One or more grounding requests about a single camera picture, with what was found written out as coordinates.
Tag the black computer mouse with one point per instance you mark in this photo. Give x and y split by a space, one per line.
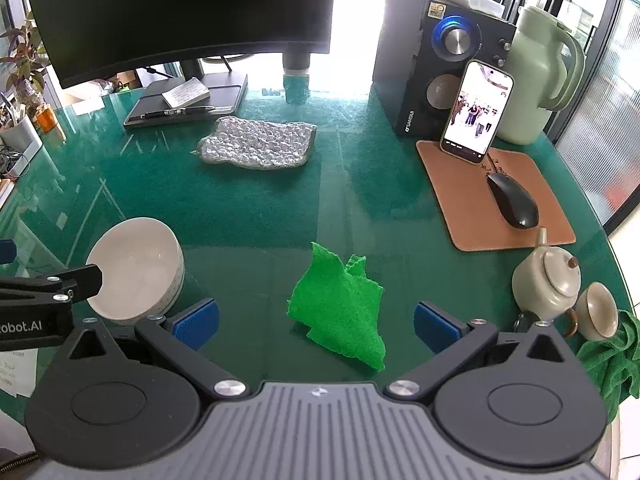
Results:
515 202

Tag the white desk organizer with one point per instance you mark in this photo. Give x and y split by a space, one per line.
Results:
20 140

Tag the brown mouse pad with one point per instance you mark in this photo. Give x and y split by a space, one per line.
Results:
450 185

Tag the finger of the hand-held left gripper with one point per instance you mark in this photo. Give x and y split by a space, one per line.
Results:
85 280
5 251

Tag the white paper sheet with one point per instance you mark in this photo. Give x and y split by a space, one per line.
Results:
15 375

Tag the black speaker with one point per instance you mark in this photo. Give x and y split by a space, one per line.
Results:
400 60

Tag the grey patterned cloth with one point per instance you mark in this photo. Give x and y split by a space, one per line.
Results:
260 142

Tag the beige ceramic tea cup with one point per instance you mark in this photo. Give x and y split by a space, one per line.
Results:
597 310

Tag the white notepad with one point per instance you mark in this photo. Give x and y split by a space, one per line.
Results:
185 94

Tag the dark green towel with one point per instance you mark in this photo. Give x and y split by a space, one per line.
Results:
610 360

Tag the black pen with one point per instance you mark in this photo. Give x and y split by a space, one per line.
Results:
175 111

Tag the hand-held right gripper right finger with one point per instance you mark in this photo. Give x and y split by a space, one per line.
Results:
436 327

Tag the potted plant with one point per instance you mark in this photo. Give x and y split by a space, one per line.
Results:
22 60

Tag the grey cylinder post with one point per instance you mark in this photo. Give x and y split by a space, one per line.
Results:
296 62

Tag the white ceramic bowl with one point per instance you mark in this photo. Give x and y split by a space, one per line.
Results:
135 260

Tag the bright green cleaning cloth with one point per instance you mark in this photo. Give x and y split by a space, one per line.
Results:
340 310

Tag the beige ceramic teapot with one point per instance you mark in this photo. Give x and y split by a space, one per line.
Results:
540 280

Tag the orange pot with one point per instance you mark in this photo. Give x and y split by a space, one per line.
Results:
47 117

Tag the smartphone with lit screen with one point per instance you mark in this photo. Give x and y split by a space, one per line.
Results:
477 110

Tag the pale green thermos jug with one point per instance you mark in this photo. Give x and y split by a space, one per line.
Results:
535 60

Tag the black computer monitor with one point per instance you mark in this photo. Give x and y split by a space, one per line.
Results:
175 10

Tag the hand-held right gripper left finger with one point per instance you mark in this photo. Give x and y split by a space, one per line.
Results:
197 324

